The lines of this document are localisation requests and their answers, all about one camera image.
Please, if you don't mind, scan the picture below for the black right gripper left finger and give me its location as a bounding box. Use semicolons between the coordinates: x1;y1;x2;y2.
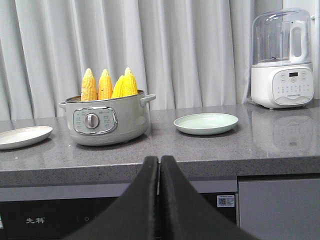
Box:
65;156;159;240

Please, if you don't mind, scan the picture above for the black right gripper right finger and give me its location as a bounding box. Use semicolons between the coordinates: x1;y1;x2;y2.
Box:
160;155;256;240

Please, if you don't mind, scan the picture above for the bright yellow corn cob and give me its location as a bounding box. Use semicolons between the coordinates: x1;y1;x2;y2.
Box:
111;75;127;99

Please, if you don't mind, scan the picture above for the pale yellow corn cob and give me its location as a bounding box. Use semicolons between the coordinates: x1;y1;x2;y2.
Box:
80;68;98;102

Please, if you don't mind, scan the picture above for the orange-yellow corn cob back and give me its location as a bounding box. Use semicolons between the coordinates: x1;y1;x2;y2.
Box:
98;69;113;100

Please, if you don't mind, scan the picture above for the blue QR code sticker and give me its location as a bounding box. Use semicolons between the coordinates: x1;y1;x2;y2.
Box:
216;195;236;208

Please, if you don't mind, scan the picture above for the black built-in disinfection cabinet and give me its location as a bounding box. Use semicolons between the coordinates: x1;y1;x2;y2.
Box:
0;191;238;240

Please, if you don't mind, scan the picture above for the light green round plate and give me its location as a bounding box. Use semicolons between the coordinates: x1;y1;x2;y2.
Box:
173;113;239;136

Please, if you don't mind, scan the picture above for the light green electric cooking pot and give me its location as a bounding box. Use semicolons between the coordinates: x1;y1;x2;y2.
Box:
58;90;156;146

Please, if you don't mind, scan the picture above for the grey cabinet door panel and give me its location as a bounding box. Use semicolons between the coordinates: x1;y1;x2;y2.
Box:
238;178;320;240

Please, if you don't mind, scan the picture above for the cream white round plate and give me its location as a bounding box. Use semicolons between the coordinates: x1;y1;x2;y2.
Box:
0;126;53;150

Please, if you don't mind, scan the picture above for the grey pleated curtain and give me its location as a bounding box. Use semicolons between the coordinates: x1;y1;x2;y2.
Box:
0;0;320;121

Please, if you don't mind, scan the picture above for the white blender with clear dome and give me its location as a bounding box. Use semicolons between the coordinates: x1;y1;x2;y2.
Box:
250;8;315;109

